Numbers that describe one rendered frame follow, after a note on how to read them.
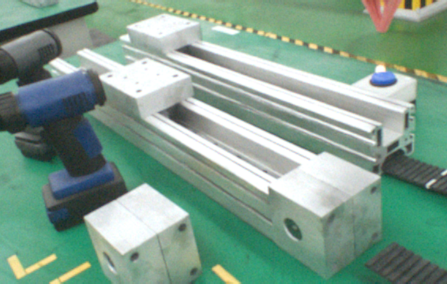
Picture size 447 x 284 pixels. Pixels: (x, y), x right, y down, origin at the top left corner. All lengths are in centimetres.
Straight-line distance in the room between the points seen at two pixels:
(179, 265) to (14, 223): 34
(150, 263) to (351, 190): 24
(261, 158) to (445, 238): 27
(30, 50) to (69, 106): 27
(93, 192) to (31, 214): 14
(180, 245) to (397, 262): 24
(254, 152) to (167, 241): 23
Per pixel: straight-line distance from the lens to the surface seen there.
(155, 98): 87
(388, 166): 80
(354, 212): 61
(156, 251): 60
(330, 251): 61
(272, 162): 73
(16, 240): 84
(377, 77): 93
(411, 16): 392
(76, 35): 233
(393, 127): 81
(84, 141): 77
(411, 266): 60
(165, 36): 115
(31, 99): 73
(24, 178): 99
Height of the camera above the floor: 123
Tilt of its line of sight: 29 degrees down
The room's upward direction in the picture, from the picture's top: 10 degrees counter-clockwise
